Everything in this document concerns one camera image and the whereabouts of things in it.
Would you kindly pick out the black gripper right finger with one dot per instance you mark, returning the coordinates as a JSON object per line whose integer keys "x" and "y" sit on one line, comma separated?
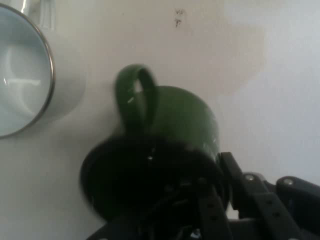
{"x": 287, "y": 207}

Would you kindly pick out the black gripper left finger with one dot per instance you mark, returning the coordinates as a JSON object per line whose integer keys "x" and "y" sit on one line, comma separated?
{"x": 210, "y": 215}

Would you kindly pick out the green enamel mug white lettering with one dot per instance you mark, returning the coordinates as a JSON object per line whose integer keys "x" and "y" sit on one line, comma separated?
{"x": 180, "y": 115}

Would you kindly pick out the white enamel mug steel rim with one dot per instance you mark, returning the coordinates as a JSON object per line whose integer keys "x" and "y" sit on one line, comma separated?
{"x": 22, "y": 75}

